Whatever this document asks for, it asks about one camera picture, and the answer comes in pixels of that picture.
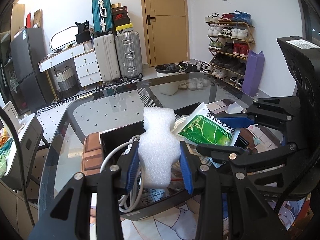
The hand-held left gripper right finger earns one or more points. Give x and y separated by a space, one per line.
186 170

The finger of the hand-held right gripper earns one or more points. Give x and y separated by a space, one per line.
236 121
225 151

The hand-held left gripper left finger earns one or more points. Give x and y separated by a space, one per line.
131 170

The green medicine packet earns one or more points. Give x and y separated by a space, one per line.
207 132

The black cardboard box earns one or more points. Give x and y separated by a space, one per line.
107 145

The white foam piece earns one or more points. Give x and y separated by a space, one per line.
160 142

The white round coaster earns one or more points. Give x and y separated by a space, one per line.
233 108

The purple bag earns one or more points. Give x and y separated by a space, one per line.
252 75

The scattered sneakers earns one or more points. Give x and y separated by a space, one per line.
195 83

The printed cartoon desk mat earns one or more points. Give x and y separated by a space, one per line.
175 227

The white bin with black bag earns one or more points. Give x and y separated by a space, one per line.
167 85

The white diamond pattern rug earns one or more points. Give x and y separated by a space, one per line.
75 110

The shoe rack with shoes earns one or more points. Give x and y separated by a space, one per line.
237 32

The grey side cabinet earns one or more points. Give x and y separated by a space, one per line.
27 142

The grey white woven basket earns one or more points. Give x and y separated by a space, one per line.
66 83

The wooden door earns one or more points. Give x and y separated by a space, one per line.
167 35

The white dresser with drawers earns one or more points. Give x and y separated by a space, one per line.
86 67

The silver suitcase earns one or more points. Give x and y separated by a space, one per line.
128 55

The white suitcase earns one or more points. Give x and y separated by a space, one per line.
106 57

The beige cabinet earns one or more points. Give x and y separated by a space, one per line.
15 205

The colourful packets pile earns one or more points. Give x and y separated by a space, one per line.
5 150

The white ribbed container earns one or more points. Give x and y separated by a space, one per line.
88 46

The white countertop appliance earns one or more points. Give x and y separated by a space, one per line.
10 111

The black bag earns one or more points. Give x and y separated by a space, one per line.
83 33

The dark grey refrigerator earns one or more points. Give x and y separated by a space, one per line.
27 65

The oval mirror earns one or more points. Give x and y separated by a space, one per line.
63 37

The black red shoe box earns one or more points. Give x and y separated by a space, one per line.
121 16

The teal suitcase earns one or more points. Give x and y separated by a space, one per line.
101 15

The dark glass door cabinet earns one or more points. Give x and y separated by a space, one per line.
6 67

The brown shoe box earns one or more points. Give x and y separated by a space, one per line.
116 5

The brown cardboard box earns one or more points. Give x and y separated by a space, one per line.
38 18

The red flat box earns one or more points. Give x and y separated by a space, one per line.
29 20

